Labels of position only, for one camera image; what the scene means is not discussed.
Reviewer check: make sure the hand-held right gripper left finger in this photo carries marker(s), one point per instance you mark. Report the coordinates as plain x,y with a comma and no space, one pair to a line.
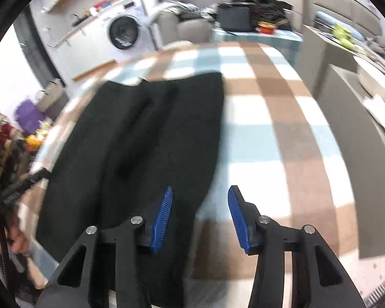
162,221

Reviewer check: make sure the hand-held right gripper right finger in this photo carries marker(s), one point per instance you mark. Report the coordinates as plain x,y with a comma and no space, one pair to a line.
239,221

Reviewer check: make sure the black knit top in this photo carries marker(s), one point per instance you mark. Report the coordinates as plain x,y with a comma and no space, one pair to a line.
141,141

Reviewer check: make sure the pile of black clothes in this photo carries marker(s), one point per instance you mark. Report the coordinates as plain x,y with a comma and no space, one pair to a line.
263,3

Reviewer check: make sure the person's left hand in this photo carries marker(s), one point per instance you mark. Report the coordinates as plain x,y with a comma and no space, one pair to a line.
16,240

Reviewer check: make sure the yellow toy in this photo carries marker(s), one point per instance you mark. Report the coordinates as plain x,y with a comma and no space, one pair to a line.
33,141

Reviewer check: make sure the cluttered storage shelf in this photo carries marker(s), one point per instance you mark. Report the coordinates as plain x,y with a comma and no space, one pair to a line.
0,134

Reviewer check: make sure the purple bag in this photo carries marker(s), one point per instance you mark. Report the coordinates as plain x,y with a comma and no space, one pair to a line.
27,115

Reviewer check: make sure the checkered brown blue blanket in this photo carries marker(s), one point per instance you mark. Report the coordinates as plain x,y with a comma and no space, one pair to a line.
276,128

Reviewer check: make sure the woven storage basket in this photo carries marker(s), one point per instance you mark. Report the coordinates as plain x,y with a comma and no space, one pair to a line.
53,94

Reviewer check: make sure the dark glass door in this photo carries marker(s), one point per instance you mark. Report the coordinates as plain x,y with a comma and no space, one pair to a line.
38,51

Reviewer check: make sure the white kitchen counter cabinet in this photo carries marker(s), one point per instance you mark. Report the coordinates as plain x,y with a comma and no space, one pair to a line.
89,45

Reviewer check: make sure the white round stool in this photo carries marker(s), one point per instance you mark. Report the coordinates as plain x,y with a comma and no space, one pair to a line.
178,44

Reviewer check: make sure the white folded paper towel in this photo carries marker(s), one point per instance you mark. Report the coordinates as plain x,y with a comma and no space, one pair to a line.
383,114

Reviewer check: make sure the small table with checkered cloth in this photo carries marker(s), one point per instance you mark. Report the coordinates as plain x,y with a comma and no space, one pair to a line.
260,38

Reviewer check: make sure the white washing machine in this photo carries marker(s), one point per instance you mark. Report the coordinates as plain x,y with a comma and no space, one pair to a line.
126,32

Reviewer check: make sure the red bowl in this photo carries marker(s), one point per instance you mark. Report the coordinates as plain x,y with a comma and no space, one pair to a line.
265,29

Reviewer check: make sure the grey sofa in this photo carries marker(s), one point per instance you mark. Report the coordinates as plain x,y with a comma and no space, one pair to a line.
189,27

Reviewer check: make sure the white basin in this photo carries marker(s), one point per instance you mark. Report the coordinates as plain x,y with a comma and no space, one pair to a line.
377,77

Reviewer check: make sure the black countertop cooker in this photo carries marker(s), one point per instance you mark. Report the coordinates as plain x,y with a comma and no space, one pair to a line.
234,19

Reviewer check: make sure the white grey cloth on sofa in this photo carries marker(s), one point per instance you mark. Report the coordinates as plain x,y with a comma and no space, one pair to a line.
163,9

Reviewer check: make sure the light blue pillow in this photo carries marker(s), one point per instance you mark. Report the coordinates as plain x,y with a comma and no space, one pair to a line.
324,17

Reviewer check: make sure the grey crumpled clothing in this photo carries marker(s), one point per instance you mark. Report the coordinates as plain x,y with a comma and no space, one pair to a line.
383,43

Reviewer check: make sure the grey padded headboard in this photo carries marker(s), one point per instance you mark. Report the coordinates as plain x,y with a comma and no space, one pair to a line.
340,0

